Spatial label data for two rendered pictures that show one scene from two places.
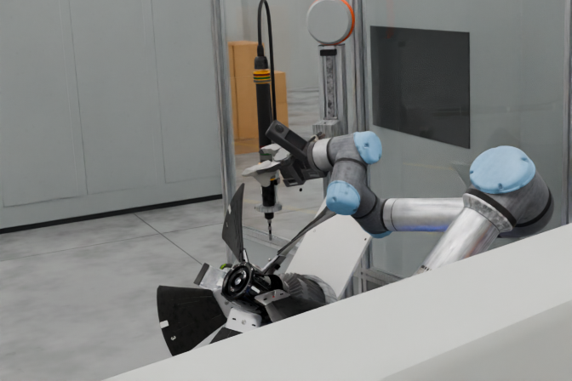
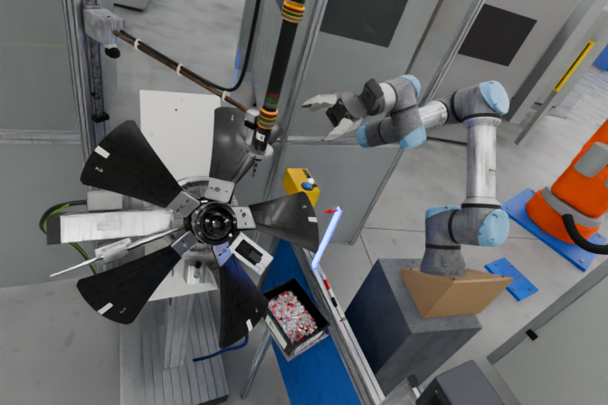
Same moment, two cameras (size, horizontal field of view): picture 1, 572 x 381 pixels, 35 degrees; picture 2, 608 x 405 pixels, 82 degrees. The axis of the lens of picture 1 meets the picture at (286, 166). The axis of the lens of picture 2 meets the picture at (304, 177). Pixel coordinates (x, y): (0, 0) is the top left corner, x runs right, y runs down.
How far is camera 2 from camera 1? 2.33 m
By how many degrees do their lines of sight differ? 80
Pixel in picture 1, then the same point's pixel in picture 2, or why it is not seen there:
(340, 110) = not seen: outside the picture
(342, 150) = (410, 97)
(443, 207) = (425, 118)
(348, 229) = (193, 125)
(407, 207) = not seen: hidden behind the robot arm
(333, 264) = (197, 158)
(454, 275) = not seen: outside the picture
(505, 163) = (502, 94)
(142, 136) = not seen: outside the picture
